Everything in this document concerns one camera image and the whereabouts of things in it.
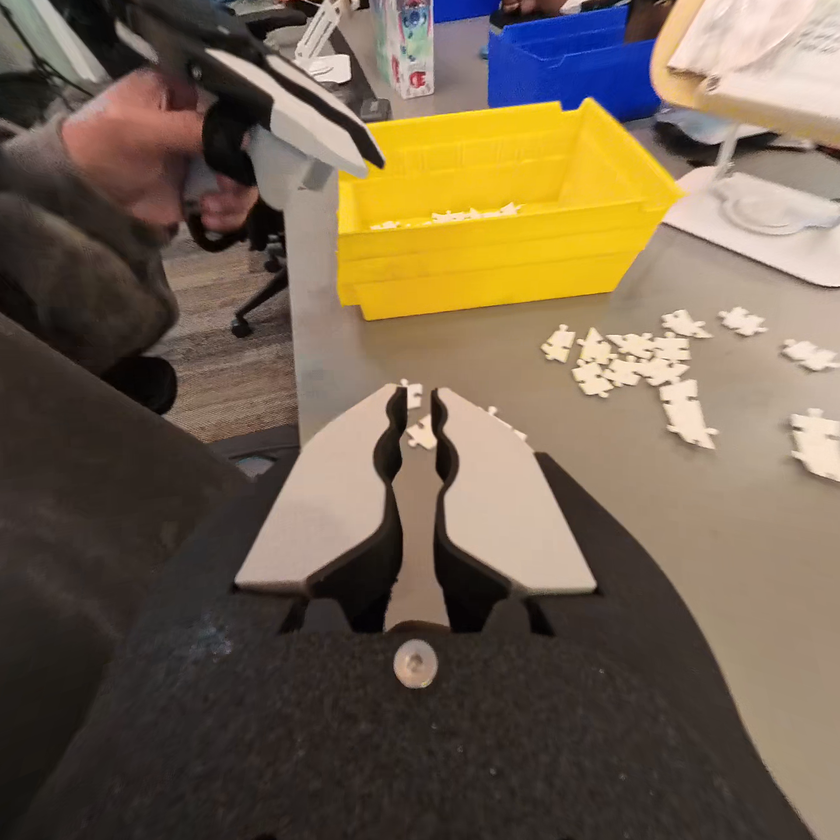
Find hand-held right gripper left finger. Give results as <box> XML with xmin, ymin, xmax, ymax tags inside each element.
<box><xmin>233</xmin><ymin>382</ymin><xmax>408</xmax><ymax>634</ymax></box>

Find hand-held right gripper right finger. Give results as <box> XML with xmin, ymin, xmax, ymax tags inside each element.
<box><xmin>430</xmin><ymin>386</ymin><xmax>598</xmax><ymax>634</ymax></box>

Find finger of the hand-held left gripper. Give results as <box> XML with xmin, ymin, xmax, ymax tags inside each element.
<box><xmin>262</xmin><ymin>54</ymin><xmax>387</xmax><ymax>169</ymax></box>
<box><xmin>205</xmin><ymin>49</ymin><xmax>370</xmax><ymax>210</ymax></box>

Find yellow plastic bins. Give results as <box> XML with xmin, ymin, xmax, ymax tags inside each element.
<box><xmin>336</xmin><ymin>98</ymin><xmax>686</xmax><ymax>322</ymax></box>

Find person's left forearm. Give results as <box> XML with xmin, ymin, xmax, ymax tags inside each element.
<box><xmin>0</xmin><ymin>118</ymin><xmax>181</xmax><ymax>375</ymax></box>

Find batch of loose puzzle pieces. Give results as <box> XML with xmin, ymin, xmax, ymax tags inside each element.
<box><xmin>369</xmin><ymin>202</ymin><xmax>524</xmax><ymax>232</ymax></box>

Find pile of white puzzle pieces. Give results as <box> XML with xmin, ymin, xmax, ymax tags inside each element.
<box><xmin>540</xmin><ymin>323</ymin><xmax>691</xmax><ymax>399</ymax></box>

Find loose white puzzle pieces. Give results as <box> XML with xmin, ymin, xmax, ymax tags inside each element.
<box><xmin>658</xmin><ymin>378</ymin><xmax>720</xmax><ymax>451</ymax></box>

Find single white puzzle piece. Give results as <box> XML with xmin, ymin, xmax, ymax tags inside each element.
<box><xmin>780</xmin><ymin>339</ymin><xmax>840</xmax><ymax>373</ymax></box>
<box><xmin>660</xmin><ymin>309</ymin><xmax>714</xmax><ymax>340</ymax></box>
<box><xmin>717</xmin><ymin>306</ymin><xmax>768</xmax><ymax>337</ymax></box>

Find scattered white puzzle pieces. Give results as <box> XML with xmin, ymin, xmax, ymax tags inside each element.
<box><xmin>789</xmin><ymin>407</ymin><xmax>840</xmax><ymax>484</ymax></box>

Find person's left hand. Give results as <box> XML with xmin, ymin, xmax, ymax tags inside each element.
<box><xmin>62</xmin><ymin>69</ymin><xmax>260</xmax><ymax>234</ymax></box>

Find white phone stand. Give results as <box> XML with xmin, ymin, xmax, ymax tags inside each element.
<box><xmin>294</xmin><ymin>0</ymin><xmax>353</xmax><ymax>84</ymax></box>

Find colourful printed carton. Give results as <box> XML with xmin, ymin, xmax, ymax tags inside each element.
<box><xmin>373</xmin><ymin>0</ymin><xmax>435</xmax><ymax>101</ymax></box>

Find blue plastic bin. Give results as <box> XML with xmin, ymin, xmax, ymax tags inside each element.
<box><xmin>433</xmin><ymin>0</ymin><xmax>503</xmax><ymax>24</ymax></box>
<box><xmin>487</xmin><ymin>3</ymin><xmax>660</xmax><ymax>123</ymax></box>

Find person's dark clothing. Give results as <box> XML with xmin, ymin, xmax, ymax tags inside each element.
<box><xmin>0</xmin><ymin>311</ymin><xmax>299</xmax><ymax>840</ymax></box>

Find white stand with clear supports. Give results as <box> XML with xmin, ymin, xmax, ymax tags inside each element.
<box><xmin>663</xmin><ymin>121</ymin><xmax>840</xmax><ymax>288</ymax></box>

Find white printed paper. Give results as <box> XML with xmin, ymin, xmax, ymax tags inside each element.
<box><xmin>669</xmin><ymin>0</ymin><xmax>840</xmax><ymax>106</ymax></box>

